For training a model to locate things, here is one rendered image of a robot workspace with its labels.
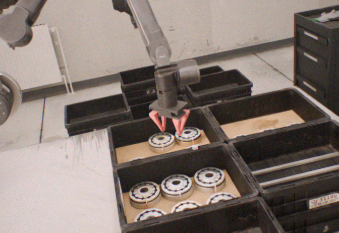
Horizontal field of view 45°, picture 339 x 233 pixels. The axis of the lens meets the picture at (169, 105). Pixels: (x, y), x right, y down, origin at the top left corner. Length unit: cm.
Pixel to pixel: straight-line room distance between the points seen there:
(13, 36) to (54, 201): 78
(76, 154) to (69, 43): 255
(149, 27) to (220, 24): 349
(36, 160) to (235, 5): 319
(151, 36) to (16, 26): 36
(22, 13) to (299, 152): 103
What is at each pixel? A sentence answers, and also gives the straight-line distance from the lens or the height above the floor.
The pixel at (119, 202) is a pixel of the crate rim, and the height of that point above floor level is 93.
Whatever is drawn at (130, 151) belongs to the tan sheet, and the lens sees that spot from 164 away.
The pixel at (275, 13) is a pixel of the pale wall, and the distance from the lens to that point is 488.
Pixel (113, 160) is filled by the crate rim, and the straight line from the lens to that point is 142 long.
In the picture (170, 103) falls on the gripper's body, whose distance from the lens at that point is 119.
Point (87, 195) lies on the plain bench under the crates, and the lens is 168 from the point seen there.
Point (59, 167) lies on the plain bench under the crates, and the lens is 191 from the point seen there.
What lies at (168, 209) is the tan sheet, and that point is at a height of 83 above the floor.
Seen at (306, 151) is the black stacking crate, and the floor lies 83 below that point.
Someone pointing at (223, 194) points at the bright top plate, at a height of 86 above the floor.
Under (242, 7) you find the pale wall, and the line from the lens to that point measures 469.
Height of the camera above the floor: 169
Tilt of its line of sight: 26 degrees down
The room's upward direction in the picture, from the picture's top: 8 degrees counter-clockwise
